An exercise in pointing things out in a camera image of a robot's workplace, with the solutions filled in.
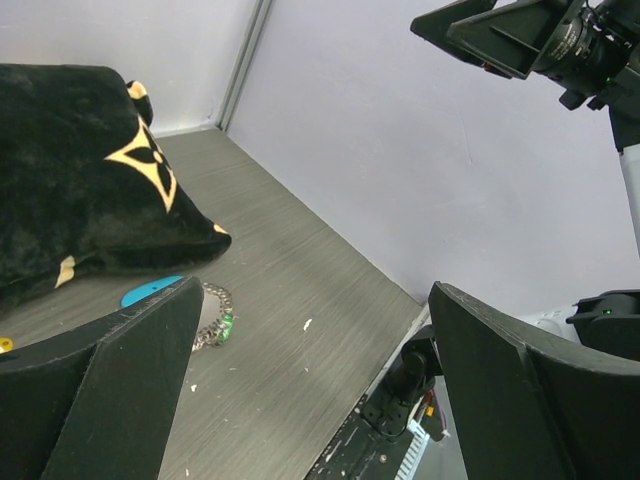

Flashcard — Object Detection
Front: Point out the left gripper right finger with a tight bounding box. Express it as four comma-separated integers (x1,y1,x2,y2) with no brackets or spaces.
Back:
428,282,639,479

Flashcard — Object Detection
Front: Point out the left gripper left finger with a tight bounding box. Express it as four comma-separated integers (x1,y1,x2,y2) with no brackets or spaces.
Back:
1,277,204,479

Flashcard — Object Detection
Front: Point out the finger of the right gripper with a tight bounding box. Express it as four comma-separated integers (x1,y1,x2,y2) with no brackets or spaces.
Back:
410,0,497,55
447,1,583,79

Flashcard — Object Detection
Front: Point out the yellow tagged key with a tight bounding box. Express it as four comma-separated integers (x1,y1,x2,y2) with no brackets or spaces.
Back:
0,337,14,354

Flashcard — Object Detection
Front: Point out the green tagged key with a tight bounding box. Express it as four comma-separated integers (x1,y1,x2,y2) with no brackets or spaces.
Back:
218,313,235,344

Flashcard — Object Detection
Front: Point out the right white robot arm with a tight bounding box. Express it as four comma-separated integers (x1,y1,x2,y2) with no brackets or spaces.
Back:
410,0,639,360

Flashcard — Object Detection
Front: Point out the black floral plush pillow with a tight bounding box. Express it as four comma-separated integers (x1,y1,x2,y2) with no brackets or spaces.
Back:
1,63,232,311

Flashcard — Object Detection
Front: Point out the white slotted cable duct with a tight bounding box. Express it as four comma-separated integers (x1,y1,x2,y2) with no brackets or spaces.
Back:
395,420,430,480

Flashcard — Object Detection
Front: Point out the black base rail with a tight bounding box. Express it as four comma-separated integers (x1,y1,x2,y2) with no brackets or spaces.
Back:
306,325,449,480

